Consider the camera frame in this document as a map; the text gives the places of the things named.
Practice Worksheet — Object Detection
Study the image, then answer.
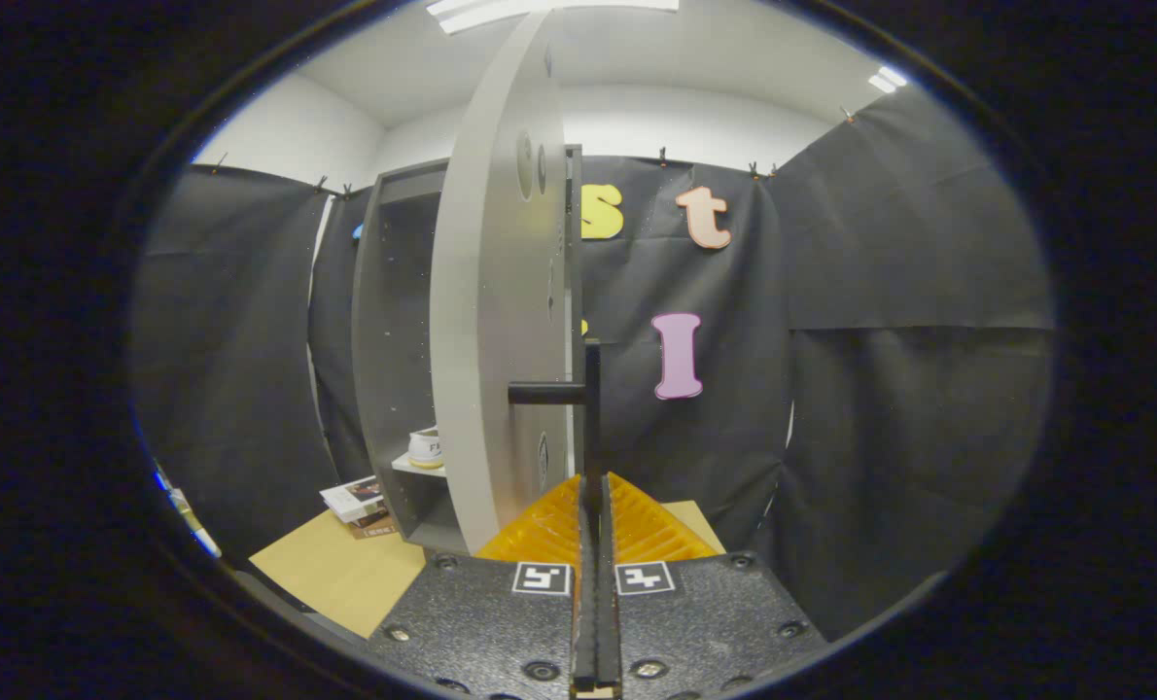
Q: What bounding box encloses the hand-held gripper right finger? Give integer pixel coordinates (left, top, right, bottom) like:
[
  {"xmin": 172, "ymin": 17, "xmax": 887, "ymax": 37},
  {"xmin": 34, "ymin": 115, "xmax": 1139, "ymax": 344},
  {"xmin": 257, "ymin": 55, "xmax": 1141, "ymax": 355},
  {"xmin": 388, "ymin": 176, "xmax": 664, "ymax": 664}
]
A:
[{"xmin": 598, "ymin": 473, "xmax": 829, "ymax": 700}]

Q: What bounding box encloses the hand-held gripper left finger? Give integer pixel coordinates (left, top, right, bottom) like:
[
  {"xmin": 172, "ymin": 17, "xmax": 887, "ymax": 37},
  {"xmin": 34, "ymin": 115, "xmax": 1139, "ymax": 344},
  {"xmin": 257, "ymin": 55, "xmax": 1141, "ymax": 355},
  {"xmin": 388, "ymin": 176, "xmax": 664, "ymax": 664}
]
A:
[{"xmin": 365, "ymin": 473, "xmax": 599, "ymax": 700}]

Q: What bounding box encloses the white shoe with yellow sole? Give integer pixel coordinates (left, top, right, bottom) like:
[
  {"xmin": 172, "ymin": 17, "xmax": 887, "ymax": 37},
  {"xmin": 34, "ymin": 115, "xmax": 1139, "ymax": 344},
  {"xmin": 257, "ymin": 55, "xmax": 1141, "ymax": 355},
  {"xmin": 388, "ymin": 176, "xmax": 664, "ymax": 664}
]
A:
[{"xmin": 407, "ymin": 426, "xmax": 445, "ymax": 471}]

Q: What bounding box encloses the black door handle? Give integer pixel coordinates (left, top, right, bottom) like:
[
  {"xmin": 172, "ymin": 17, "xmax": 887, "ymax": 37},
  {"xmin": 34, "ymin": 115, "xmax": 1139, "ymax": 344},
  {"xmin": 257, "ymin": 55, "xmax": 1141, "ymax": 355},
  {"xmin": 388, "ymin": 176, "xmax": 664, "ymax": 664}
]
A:
[{"xmin": 508, "ymin": 340, "xmax": 602, "ymax": 511}]

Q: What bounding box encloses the grey shoe cabinet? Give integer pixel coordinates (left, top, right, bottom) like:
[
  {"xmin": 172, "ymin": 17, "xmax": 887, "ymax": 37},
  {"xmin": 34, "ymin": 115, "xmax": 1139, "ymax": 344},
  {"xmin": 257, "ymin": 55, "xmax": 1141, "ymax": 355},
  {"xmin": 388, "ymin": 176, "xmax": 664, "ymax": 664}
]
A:
[{"xmin": 350, "ymin": 146, "xmax": 584, "ymax": 555}]

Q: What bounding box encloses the brown book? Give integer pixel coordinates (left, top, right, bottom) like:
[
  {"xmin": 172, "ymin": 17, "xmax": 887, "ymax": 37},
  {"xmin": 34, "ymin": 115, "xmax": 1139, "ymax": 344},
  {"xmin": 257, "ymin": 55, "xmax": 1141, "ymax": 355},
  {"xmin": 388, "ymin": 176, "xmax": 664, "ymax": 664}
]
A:
[{"xmin": 347, "ymin": 510, "xmax": 400, "ymax": 541}]

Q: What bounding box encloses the black backdrop cloth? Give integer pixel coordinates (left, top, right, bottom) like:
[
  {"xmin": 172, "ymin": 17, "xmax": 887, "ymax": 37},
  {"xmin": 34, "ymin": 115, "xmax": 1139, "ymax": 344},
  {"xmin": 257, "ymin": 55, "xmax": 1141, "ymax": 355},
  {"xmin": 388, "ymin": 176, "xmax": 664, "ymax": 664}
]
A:
[{"xmin": 131, "ymin": 87, "xmax": 1056, "ymax": 643}]

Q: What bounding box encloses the pile of colourful small items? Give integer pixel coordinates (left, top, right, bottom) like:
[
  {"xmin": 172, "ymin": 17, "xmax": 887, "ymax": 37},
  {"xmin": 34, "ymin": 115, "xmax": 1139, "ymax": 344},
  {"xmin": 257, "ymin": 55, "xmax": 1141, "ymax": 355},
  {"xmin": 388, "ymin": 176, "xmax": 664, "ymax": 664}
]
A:
[{"xmin": 151, "ymin": 465, "xmax": 222, "ymax": 558}]

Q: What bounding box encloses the large ceiling light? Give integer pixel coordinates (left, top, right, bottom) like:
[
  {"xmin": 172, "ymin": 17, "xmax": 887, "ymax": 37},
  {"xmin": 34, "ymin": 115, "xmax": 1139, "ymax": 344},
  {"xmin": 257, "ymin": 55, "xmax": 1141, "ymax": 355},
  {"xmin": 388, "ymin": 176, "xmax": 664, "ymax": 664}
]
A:
[{"xmin": 426, "ymin": 0, "xmax": 682, "ymax": 35}]

